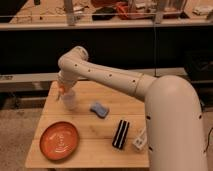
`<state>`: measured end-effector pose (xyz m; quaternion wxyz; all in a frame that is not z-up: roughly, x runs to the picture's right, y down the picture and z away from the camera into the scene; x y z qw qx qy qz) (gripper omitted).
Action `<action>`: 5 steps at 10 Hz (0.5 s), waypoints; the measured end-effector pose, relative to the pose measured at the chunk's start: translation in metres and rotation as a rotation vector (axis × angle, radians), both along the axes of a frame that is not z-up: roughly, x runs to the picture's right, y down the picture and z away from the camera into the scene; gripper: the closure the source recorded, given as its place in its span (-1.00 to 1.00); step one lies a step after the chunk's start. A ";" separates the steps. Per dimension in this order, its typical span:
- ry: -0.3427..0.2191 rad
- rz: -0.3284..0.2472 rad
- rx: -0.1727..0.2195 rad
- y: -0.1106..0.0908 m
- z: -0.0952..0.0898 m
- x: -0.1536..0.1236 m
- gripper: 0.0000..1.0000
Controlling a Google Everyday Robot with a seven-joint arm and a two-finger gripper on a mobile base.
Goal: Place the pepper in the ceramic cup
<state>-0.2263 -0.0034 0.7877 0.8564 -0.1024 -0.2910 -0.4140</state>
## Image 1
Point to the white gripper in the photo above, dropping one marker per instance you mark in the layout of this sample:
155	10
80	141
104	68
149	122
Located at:
66	81

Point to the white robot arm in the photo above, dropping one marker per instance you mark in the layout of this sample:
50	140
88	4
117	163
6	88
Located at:
173	112

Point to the blue sponge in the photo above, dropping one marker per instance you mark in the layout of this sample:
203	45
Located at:
99	110

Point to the wooden table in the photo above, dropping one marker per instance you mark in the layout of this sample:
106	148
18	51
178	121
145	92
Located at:
95	148

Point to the orange plate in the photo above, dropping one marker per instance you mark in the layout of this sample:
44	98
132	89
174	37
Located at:
59	141

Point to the background shelf bench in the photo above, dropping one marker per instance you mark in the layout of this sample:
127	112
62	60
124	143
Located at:
77	14

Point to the black striped block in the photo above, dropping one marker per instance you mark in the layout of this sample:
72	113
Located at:
121	134

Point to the black object on shelf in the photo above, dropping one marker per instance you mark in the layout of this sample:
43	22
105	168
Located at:
104	13

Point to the orange object on shelf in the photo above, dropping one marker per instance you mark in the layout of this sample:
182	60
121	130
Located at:
124	11

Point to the white plastic object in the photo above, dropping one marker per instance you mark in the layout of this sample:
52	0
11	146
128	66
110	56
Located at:
140	141

